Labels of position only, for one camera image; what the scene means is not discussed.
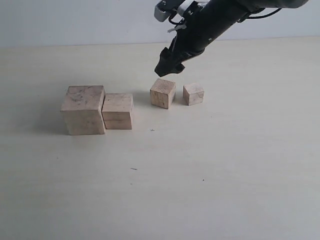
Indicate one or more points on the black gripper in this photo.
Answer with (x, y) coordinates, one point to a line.
(202, 29)

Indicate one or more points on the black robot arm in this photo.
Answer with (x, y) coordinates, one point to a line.
(254, 7)

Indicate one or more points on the smallest wooden cube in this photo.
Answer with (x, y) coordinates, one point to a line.
(193, 93)

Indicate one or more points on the second largest wooden cube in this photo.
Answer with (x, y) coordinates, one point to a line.
(117, 111)

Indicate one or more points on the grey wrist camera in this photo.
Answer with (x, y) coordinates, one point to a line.
(165, 8)

